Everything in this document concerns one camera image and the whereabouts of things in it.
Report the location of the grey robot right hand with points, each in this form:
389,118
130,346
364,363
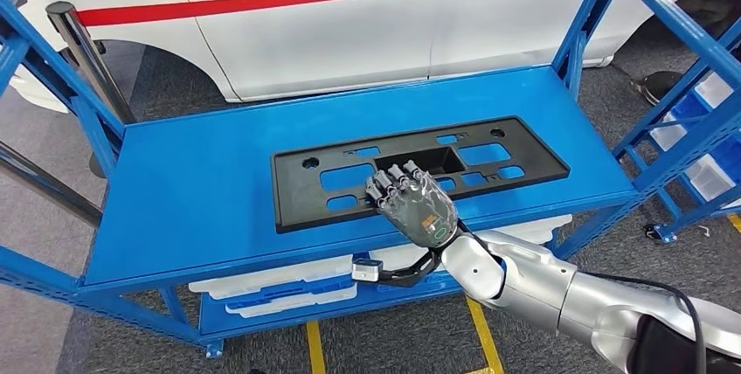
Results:
419,209

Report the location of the black plastic plate frame part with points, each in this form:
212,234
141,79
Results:
538,157

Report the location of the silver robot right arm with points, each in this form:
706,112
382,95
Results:
538,284

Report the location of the blue metal shelf rack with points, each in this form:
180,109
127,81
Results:
202,215

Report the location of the blue plastic bin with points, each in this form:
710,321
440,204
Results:
301,293
729,157

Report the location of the clear white plastic bin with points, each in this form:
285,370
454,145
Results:
272,279

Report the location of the white car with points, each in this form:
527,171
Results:
318,41

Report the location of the dark round floor base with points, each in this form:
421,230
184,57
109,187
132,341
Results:
663,86

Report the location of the blue metal rack with casters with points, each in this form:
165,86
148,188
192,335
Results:
700,212

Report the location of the small white scrap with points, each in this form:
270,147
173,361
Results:
704,230

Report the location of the grey metal bar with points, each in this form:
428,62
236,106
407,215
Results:
52,186

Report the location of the chrome stanchion with chrome base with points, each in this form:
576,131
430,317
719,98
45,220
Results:
84,53

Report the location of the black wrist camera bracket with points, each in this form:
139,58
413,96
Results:
411,279

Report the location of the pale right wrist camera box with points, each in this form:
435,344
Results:
366,271

